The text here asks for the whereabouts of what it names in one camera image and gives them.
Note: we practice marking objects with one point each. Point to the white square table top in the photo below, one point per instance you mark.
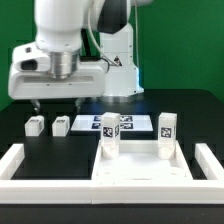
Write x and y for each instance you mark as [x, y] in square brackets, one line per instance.
[138, 160]

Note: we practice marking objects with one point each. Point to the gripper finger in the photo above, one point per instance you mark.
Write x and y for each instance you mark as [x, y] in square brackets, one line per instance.
[36, 106]
[78, 104]

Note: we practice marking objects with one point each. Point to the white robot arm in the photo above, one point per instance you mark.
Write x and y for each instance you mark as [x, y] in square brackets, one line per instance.
[83, 48]

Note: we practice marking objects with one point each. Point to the white U-shaped obstacle fence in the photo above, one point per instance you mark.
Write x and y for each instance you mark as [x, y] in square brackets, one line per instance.
[207, 191]

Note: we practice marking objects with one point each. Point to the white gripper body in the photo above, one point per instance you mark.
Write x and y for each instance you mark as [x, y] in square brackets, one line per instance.
[87, 81]

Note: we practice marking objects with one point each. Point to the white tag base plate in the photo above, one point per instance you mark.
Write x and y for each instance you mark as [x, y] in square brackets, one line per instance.
[128, 123]

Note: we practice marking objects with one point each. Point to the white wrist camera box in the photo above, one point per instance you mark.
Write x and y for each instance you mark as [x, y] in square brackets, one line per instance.
[29, 58]

